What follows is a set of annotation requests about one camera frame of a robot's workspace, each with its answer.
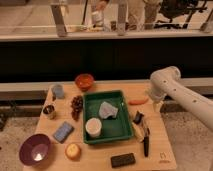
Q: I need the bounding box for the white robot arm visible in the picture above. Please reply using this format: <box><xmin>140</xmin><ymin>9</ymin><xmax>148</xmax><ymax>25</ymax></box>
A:
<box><xmin>148</xmin><ymin>66</ymin><xmax>213</xmax><ymax>131</ymax></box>

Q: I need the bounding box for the grey blue cup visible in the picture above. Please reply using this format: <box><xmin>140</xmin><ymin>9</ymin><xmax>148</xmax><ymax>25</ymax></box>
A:
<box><xmin>51</xmin><ymin>84</ymin><xmax>64</xmax><ymax>99</ymax></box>

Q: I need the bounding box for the white paper cup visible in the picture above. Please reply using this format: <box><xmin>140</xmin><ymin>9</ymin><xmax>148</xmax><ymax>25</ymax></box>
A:
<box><xmin>85</xmin><ymin>118</ymin><xmax>102</xmax><ymax>138</ymax></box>

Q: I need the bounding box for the orange bowl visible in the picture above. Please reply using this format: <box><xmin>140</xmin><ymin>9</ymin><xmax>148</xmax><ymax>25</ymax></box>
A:
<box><xmin>75</xmin><ymin>74</ymin><xmax>94</xmax><ymax>91</ymax></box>

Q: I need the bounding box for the black rectangular block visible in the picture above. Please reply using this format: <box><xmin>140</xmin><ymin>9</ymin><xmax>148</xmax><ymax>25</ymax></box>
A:
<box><xmin>111</xmin><ymin>153</ymin><xmax>136</xmax><ymax>168</ymax></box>

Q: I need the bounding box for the small metal can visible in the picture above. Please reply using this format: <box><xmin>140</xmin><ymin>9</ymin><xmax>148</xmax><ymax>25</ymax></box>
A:
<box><xmin>43</xmin><ymin>105</ymin><xmax>56</xmax><ymax>119</ymax></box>

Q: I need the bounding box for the purple bowl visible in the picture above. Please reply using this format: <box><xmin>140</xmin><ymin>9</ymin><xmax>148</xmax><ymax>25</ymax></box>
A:
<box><xmin>19</xmin><ymin>134</ymin><xmax>51</xmax><ymax>166</ymax></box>

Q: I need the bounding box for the dark grape bunch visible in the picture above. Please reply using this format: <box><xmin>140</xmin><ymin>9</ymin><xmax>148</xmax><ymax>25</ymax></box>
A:
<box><xmin>71</xmin><ymin>96</ymin><xmax>83</xmax><ymax>121</ymax></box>

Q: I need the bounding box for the crumpled grey cloth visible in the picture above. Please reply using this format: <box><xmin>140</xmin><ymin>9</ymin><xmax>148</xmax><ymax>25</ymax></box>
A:
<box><xmin>99</xmin><ymin>102</ymin><xmax>118</xmax><ymax>119</ymax></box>

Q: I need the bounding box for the yellow round fruit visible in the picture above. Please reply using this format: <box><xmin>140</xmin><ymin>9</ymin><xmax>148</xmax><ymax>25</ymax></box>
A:
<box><xmin>65</xmin><ymin>143</ymin><xmax>81</xmax><ymax>160</ymax></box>

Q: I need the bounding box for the blue sponge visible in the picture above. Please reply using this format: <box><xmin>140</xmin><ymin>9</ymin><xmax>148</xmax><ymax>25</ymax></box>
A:
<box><xmin>53</xmin><ymin>122</ymin><xmax>74</xmax><ymax>143</ymax></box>

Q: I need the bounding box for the black office chair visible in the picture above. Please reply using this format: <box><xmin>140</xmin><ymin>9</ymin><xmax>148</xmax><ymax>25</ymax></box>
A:
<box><xmin>154</xmin><ymin>0</ymin><xmax>207</xmax><ymax>29</ymax></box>

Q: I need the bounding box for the person in background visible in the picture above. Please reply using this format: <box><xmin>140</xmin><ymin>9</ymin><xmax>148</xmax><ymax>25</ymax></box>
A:
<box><xmin>95</xmin><ymin>0</ymin><xmax>162</xmax><ymax>30</ymax></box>

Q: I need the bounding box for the green plastic tray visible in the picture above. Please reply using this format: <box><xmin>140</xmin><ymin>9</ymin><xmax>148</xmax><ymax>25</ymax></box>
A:
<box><xmin>83</xmin><ymin>90</ymin><xmax>133</xmax><ymax>144</ymax></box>

